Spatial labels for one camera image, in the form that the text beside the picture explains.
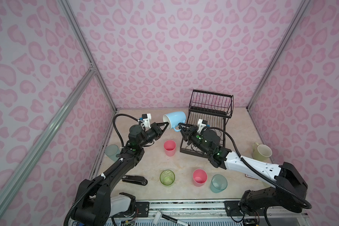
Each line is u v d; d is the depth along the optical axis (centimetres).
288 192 38
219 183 80
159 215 68
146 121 72
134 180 80
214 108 115
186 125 70
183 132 66
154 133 69
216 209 75
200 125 69
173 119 71
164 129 72
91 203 41
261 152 84
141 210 73
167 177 83
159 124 72
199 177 81
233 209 73
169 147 93
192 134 64
